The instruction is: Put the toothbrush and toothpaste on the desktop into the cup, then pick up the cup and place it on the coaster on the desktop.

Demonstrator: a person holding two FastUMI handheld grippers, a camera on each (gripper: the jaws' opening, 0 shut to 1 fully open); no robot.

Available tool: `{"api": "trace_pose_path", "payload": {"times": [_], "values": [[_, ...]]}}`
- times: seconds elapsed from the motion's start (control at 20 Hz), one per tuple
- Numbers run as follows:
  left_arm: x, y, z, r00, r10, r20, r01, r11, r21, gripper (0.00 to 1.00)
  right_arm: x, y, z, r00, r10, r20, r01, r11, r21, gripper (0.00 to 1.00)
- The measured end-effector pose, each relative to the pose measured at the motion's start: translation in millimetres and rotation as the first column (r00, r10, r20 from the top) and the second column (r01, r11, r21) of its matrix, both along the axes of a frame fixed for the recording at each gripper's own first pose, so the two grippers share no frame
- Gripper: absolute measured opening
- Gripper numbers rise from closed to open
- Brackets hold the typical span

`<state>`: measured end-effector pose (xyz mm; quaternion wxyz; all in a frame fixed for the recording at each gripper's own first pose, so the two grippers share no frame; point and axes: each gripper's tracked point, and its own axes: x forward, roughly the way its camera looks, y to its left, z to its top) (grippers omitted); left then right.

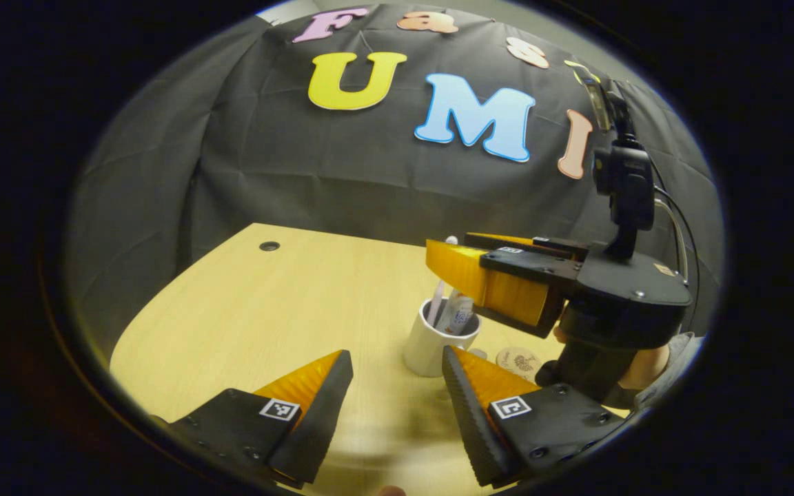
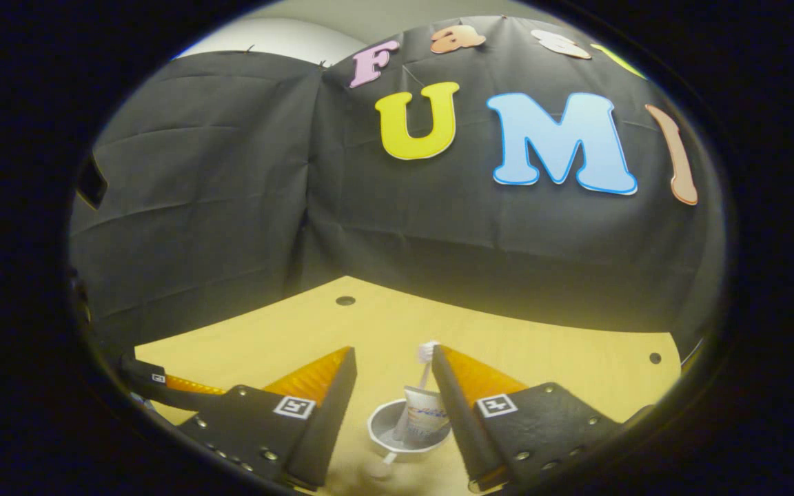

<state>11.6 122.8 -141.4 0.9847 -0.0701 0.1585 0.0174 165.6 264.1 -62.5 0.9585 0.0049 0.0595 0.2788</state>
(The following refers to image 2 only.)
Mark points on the light wooden desktop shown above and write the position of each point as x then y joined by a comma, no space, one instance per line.
383,324

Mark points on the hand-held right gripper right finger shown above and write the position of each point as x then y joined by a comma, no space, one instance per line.
455,420

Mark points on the white toothpaste tube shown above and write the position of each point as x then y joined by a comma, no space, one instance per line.
426,417

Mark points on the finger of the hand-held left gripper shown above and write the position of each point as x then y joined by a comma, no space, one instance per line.
145,377

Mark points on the black backdrop cloth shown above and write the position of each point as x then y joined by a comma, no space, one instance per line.
231,207

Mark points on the white toothbrush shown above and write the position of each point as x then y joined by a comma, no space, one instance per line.
426,353

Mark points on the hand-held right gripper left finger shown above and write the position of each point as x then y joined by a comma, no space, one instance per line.
331,420

